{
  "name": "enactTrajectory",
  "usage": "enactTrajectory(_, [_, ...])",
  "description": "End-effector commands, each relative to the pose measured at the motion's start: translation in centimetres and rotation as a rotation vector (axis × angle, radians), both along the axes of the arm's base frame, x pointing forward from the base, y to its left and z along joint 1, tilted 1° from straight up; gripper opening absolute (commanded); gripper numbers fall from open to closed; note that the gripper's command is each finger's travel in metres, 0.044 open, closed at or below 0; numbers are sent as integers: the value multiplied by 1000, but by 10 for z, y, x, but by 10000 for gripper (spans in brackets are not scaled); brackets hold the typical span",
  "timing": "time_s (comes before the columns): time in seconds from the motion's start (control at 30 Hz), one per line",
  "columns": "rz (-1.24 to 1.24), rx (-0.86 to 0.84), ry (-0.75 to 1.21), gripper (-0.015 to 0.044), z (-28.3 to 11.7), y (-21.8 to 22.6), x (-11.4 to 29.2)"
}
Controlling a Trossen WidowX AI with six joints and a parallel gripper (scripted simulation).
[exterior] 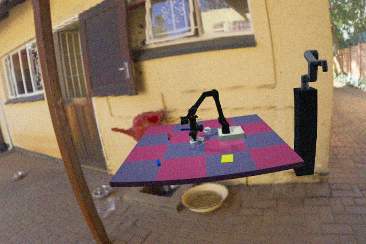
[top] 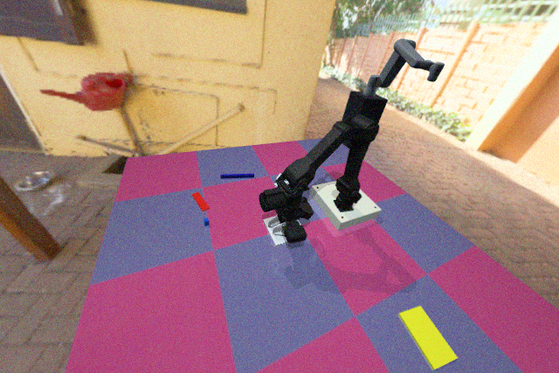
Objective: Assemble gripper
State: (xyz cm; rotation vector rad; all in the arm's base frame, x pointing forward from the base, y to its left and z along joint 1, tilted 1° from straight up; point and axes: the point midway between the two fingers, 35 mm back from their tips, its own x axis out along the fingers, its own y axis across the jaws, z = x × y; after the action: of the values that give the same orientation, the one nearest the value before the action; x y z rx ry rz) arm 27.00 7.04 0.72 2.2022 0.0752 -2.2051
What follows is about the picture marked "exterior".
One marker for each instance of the yellow flat rectangular plate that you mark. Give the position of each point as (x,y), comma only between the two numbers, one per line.
(227,158)

